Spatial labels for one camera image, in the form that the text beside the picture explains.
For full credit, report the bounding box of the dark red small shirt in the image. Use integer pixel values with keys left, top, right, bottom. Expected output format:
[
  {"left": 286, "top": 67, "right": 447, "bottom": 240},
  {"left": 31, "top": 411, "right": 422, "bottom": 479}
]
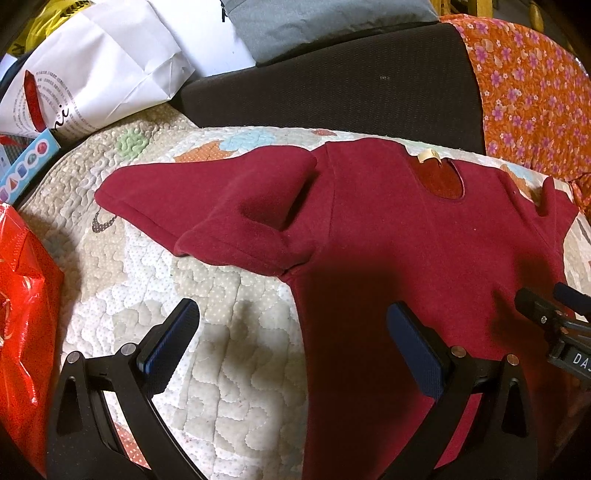
[{"left": 95, "top": 138, "right": 578, "bottom": 479}]

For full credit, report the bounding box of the quilted heart pattern blanket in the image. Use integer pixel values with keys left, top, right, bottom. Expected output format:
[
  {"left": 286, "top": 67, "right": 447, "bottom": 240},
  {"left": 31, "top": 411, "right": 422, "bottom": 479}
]
[{"left": 19, "top": 105, "right": 590, "bottom": 479}]

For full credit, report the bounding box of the red plastic bag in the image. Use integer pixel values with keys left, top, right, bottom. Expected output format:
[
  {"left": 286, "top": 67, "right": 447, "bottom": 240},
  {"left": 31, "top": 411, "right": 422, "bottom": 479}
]
[{"left": 1, "top": 204, "right": 63, "bottom": 475}]

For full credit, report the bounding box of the orange floral fabric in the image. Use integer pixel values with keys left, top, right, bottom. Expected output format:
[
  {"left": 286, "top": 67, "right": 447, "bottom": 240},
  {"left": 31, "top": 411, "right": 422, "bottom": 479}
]
[{"left": 442, "top": 14, "right": 591, "bottom": 214}]

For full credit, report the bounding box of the black cushion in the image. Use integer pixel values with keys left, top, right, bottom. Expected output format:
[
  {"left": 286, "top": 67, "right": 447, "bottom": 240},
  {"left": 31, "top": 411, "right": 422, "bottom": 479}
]
[{"left": 171, "top": 23, "right": 485, "bottom": 154}]

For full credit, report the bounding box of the blue shapes toy box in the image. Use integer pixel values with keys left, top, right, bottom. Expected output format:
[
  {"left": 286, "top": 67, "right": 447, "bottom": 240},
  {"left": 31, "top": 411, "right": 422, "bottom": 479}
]
[{"left": 0, "top": 129, "right": 60, "bottom": 205}]

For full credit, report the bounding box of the yellow wooden chair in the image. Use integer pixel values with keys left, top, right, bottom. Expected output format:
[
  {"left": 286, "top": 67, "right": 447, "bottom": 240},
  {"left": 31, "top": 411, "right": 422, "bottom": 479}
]
[{"left": 431, "top": 0, "right": 545, "bottom": 33}]

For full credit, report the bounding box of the grey pillow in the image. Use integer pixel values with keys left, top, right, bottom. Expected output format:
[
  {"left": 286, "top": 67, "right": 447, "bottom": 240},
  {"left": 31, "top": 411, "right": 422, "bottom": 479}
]
[{"left": 221, "top": 0, "right": 439, "bottom": 65}]

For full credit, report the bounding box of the white paper bag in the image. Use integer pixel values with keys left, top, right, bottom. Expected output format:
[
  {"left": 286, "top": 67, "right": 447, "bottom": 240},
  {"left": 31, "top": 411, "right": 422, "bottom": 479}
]
[{"left": 1, "top": 1, "right": 254, "bottom": 143}]

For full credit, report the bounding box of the yellow plastic bag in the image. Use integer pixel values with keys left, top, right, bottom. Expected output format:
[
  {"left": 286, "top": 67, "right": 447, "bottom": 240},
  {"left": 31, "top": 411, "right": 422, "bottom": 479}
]
[{"left": 3, "top": 0, "right": 94, "bottom": 58}]

